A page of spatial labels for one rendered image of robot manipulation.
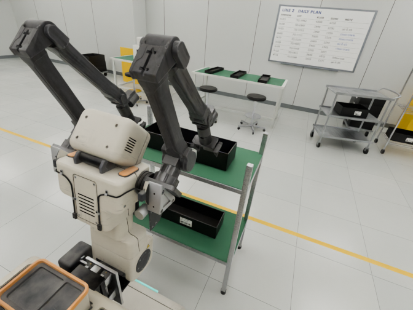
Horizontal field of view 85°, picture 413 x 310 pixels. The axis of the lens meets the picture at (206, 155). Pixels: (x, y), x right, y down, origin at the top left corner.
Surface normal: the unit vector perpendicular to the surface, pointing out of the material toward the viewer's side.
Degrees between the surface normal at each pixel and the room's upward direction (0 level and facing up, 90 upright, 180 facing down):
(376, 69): 90
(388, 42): 90
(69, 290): 0
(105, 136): 48
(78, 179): 82
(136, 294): 0
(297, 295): 0
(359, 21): 90
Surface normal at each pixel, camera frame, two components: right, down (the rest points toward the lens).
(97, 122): -0.24, -0.25
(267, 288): 0.08, -0.86
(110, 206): -0.38, 0.31
